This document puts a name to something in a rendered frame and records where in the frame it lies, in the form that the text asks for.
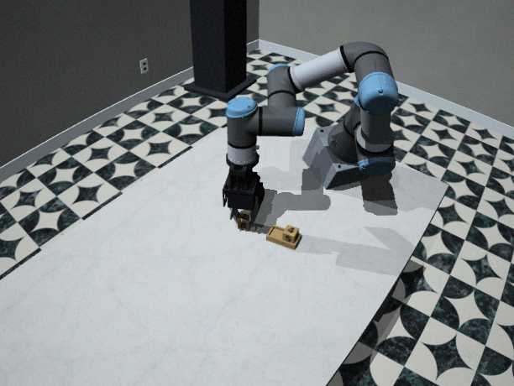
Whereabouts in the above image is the tan cube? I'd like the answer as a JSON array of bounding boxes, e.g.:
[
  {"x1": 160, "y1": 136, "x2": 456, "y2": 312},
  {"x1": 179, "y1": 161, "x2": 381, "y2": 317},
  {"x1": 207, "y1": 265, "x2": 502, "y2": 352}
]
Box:
[
  {"x1": 237, "y1": 212, "x2": 250, "y2": 230},
  {"x1": 282, "y1": 225, "x2": 299, "y2": 243}
]

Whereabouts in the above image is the tan wooden tray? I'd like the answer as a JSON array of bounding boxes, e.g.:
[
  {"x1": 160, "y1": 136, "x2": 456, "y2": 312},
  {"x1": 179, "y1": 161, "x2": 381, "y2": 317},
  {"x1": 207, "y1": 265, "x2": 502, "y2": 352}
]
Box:
[{"x1": 266, "y1": 225, "x2": 302, "y2": 250}]

